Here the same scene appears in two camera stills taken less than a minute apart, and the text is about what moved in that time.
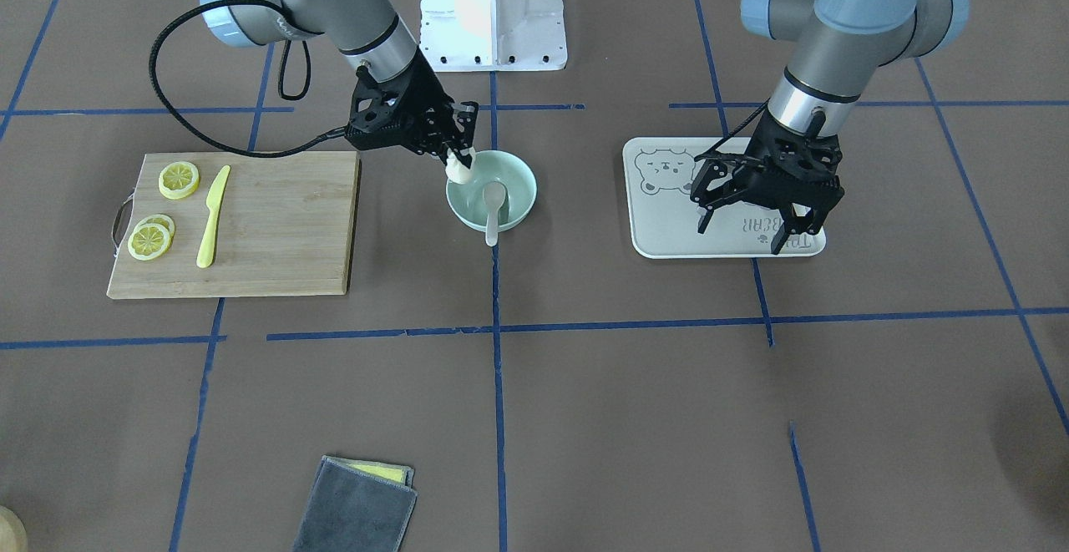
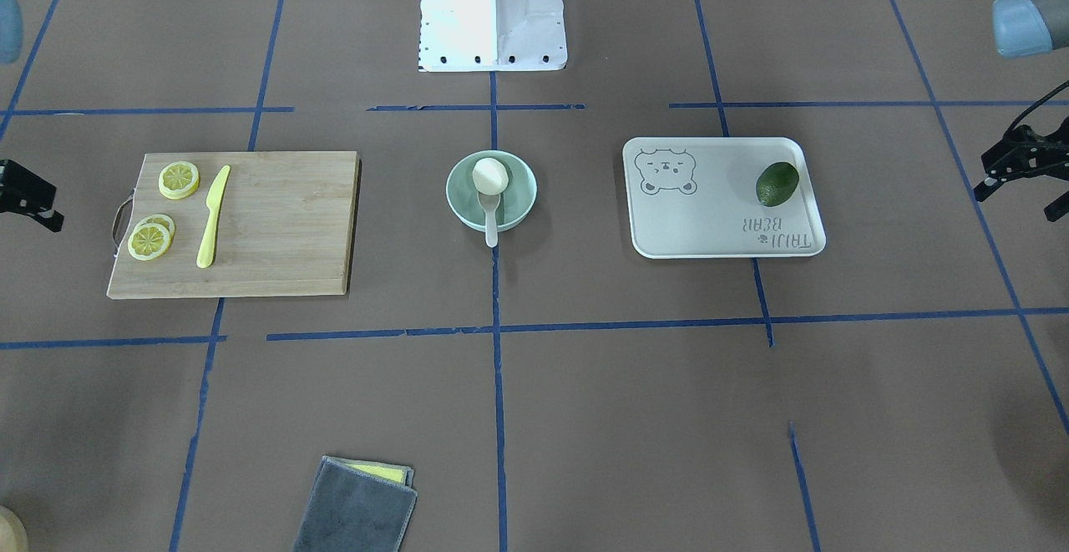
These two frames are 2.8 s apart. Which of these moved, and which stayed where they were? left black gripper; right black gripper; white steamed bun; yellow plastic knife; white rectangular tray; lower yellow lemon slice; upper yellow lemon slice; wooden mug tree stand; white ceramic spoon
Moved: right black gripper; white steamed bun; left black gripper
Stayed: white rectangular tray; yellow plastic knife; upper yellow lemon slice; white ceramic spoon; lower yellow lemon slice; wooden mug tree stand
